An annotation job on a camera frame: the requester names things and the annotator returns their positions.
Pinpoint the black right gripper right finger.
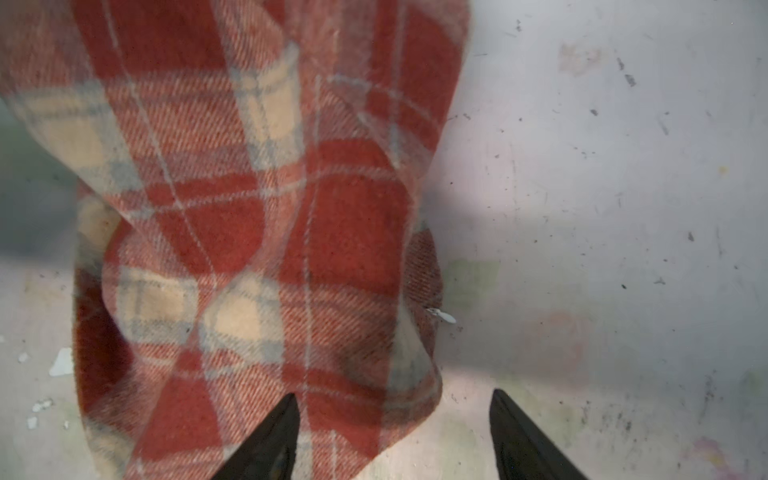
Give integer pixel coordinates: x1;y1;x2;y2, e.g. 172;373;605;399
489;388;587;480

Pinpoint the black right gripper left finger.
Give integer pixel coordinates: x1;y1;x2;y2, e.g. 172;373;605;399
212;393;300;480

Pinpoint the red plaid skirt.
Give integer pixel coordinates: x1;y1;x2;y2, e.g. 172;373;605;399
1;1;470;479

